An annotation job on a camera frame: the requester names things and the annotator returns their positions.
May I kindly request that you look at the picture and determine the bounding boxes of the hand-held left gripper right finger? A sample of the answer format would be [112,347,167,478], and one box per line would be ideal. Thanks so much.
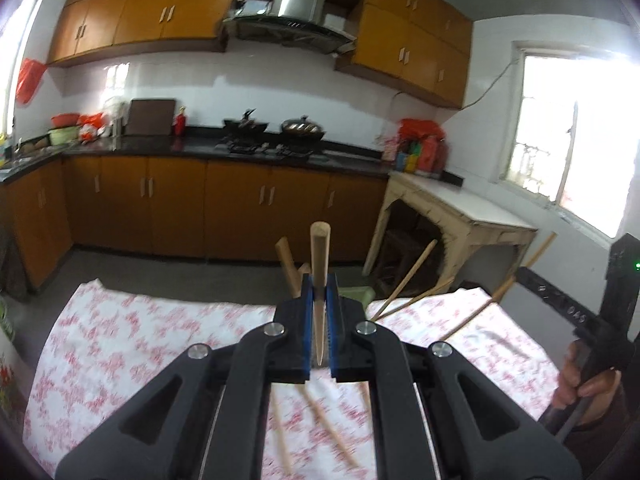
[325,275,583,480]

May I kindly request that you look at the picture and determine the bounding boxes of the worn cream side table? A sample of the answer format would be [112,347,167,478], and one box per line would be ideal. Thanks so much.
[362,172,538,301]

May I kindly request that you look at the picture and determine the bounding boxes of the person's right forearm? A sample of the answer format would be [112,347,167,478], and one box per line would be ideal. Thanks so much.
[562,385,640,480]

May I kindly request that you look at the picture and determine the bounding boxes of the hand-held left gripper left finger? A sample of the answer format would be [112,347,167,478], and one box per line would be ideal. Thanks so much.
[54,272,316,480]

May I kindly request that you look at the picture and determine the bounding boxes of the dark cutting board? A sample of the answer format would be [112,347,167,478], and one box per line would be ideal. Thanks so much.
[126,98,177,136]

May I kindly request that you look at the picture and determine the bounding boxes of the wall cable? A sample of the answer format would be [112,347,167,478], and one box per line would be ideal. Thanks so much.
[390,55,521,136]

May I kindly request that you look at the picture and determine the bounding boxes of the black wok with utensil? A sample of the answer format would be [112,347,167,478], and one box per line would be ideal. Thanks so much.
[222,108,270,142]

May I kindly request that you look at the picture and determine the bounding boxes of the person's right hand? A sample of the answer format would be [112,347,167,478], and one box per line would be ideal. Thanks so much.
[552,342,626,426]

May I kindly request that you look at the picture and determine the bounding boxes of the hanging red plastic bag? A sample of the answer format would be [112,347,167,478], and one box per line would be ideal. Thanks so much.
[16,57,48,106]

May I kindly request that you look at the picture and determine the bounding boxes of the pale green basin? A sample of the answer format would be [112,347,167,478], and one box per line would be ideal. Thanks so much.
[48,126,81,145]

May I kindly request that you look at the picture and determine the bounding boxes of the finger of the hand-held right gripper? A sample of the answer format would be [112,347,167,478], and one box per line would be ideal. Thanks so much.
[515,266,608,333]

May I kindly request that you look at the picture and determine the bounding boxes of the green perforated utensil holder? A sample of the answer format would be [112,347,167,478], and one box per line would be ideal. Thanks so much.
[299,262,377,311]

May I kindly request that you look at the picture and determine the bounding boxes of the steel range hood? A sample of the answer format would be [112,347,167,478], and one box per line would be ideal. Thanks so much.
[222,0,357,56]

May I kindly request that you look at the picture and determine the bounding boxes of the wooden base cabinets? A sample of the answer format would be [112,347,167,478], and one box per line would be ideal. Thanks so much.
[0,152,391,291]

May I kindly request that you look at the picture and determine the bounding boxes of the black gas stove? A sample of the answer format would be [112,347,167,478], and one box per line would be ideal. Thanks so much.
[227,142,311,159]

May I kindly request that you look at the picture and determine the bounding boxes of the barred window with white frame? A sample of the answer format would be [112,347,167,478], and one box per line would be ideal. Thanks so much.
[497,40,640,241]

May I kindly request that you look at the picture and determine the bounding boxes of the red plastic bag over bottles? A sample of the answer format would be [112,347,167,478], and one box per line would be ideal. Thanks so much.
[398,118,446,141]

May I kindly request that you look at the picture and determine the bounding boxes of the red and white plastic bag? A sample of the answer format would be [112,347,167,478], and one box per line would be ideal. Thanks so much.
[79,114,105,143]

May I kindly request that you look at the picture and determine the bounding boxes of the wooden wall cabinets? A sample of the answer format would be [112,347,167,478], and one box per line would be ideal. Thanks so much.
[46,0,473,110]

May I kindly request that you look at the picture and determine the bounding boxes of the black wok with lid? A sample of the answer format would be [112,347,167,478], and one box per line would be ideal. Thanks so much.
[280,116,326,145]

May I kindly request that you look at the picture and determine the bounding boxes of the black kitchen countertop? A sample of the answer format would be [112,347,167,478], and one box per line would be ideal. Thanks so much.
[0,127,463,186]

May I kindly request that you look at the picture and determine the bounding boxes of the pink floral tablecloth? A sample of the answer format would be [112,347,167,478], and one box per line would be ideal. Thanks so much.
[22,280,561,480]

